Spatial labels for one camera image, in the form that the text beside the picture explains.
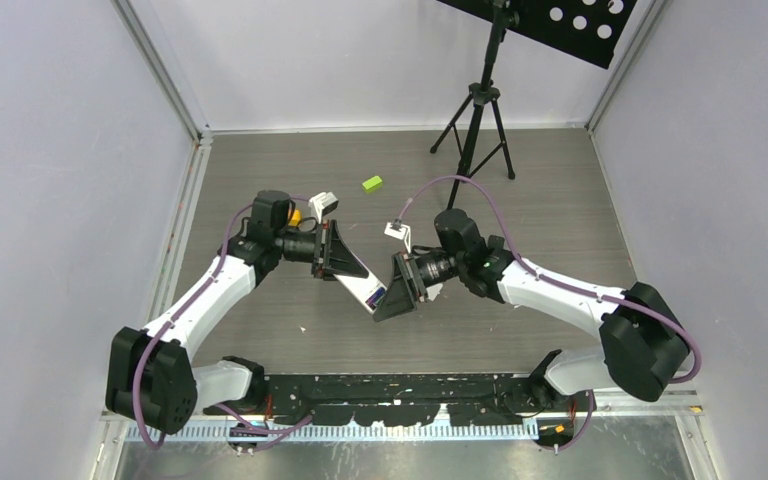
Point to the black tripod stand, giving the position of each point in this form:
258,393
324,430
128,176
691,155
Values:
481,94

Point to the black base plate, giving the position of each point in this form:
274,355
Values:
401,400

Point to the green block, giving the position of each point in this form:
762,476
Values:
372,184

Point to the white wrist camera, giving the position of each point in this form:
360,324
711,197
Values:
399,230
322,204

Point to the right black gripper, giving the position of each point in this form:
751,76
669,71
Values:
406,289

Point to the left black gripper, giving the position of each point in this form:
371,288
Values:
340,259

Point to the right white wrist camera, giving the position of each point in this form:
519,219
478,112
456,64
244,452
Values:
399,230

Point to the white remote control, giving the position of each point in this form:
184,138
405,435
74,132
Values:
361,287

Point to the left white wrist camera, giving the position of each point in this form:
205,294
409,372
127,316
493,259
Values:
322,204

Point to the purple blue battery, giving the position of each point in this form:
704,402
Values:
375,299

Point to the black perforated board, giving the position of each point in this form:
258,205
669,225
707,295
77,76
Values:
586,30

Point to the orange round block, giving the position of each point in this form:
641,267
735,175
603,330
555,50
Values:
295,218

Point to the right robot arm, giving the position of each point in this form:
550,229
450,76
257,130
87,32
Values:
640,351

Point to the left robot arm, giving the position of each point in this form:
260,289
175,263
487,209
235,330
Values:
151,379

